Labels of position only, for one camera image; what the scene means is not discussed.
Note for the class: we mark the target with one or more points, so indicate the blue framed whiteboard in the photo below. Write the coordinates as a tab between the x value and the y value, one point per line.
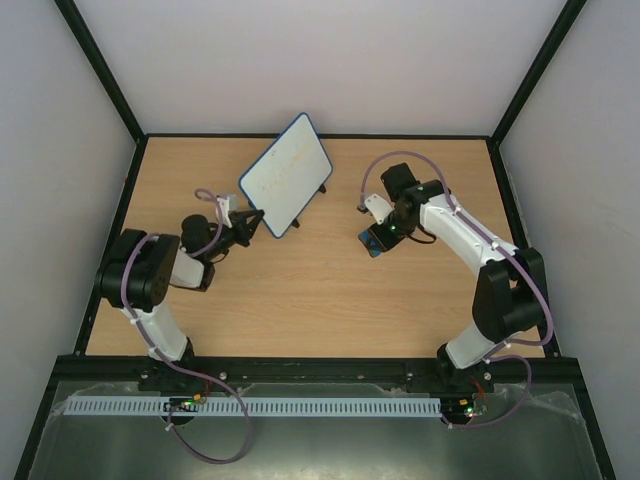
284	179

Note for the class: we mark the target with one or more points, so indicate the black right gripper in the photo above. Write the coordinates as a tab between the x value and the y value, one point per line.
382	234

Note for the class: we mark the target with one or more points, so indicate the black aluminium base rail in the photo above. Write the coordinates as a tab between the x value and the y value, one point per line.
422	375

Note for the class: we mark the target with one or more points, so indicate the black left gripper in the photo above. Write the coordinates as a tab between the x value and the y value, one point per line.
246	231

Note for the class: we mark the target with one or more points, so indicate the black cage frame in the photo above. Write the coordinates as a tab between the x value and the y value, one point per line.
79	366

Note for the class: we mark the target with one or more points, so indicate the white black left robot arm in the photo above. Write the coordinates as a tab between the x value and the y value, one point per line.
140	268

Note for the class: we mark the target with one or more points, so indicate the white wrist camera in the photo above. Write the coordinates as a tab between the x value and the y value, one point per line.
378	207
226	205

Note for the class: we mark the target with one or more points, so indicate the grey slotted cable duct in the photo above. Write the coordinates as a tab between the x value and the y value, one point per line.
261	407

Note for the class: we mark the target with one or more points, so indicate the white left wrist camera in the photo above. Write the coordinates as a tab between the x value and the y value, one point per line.
226	205

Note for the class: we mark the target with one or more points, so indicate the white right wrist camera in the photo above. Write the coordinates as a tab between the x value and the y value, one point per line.
378	207

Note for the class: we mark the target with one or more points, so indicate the blue whiteboard eraser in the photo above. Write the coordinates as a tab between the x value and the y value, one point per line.
372	244

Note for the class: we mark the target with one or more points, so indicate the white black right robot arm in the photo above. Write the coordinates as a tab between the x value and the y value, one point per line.
510	295

